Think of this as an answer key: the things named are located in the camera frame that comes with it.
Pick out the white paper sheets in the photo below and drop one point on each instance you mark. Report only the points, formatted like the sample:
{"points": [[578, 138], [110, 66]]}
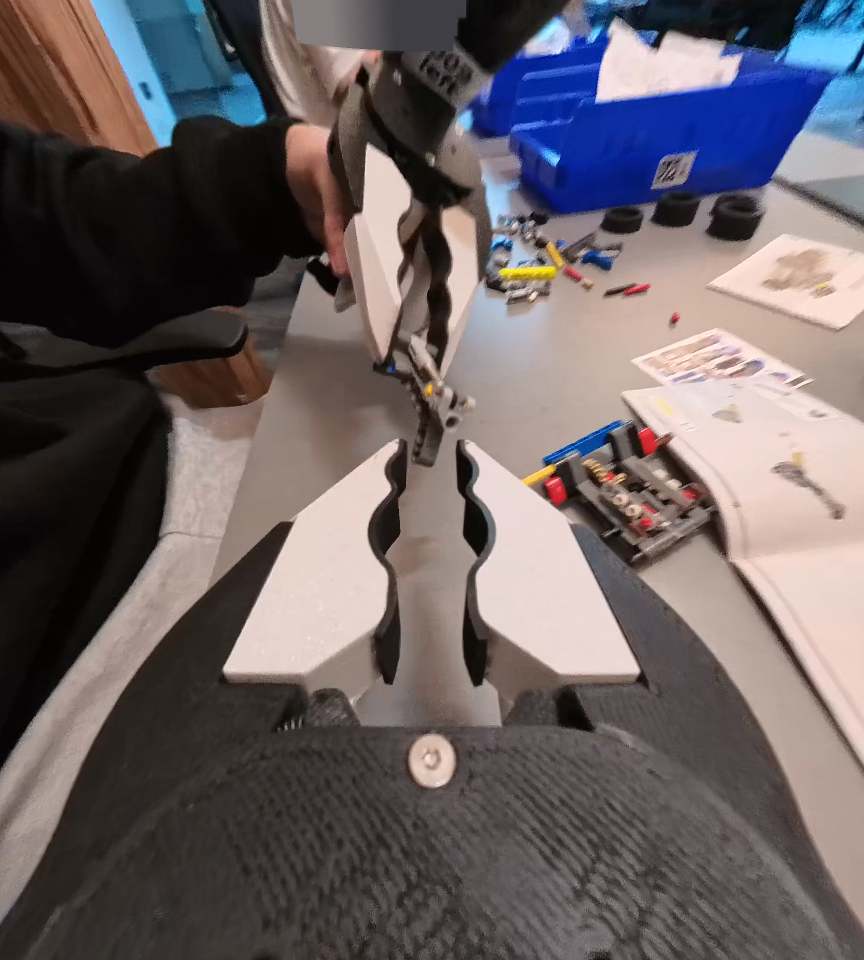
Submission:
{"points": [[664, 64]]}

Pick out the person's left hand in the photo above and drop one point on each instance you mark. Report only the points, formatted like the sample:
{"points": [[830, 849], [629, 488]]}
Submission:
{"points": [[312, 180]]}

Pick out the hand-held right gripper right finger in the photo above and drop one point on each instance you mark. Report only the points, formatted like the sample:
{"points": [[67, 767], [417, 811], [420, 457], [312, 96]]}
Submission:
{"points": [[544, 600]]}

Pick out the person's black clothing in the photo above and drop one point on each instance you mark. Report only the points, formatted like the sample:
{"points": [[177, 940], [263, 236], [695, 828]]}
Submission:
{"points": [[27, 525]]}

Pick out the small grey lego assembly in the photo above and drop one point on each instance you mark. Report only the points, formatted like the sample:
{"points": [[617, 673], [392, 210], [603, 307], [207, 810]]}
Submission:
{"points": [[432, 409]]}

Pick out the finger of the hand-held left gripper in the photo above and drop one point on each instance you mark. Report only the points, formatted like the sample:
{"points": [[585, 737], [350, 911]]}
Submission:
{"points": [[465, 270], [375, 255]]}

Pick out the sticker sheet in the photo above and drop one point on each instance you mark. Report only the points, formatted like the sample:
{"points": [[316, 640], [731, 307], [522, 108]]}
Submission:
{"points": [[716, 360]]}

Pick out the person's left forearm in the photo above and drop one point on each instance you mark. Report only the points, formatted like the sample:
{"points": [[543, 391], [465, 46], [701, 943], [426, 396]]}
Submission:
{"points": [[139, 217]]}

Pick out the blue plastic bin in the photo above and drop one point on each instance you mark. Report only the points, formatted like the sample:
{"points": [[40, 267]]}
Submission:
{"points": [[522, 90], [664, 135]]}

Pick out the closed instruction booklet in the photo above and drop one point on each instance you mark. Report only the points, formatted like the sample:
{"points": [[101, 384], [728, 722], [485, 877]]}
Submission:
{"points": [[814, 277]]}

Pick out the pile of loose lego pieces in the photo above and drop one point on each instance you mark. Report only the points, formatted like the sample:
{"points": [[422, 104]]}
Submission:
{"points": [[529, 271]]}

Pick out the lego chassis with blue beam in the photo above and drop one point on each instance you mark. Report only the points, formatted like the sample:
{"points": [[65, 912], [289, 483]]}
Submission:
{"points": [[626, 495]]}

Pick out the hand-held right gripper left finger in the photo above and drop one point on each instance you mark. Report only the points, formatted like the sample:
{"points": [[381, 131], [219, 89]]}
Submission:
{"points": [[304, 600]]}

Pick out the black rubber tire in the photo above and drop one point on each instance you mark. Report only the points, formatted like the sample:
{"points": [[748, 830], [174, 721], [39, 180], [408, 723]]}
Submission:
{"points": [[623, 219], [676, 208], [735, 216]]}

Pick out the open instruction booklet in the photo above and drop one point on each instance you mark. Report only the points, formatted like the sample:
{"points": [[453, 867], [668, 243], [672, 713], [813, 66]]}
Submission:
{"points": [[814, 465]]}

